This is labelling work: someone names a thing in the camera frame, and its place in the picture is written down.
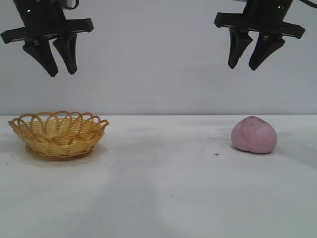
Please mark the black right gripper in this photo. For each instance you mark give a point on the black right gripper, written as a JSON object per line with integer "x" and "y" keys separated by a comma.
{"x": 262, "y": 12}

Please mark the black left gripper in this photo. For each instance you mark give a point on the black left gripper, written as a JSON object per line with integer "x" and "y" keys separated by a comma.
{"x": 42, "y": 15}

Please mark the pink peach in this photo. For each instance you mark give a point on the pink peach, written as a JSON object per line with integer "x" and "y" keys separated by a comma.
{"x": 253, "y": 136}

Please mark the yellow woven plastic basket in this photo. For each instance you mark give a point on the yellow woven plastic basket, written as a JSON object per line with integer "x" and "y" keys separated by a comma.
{"x": 59, "y": 146}

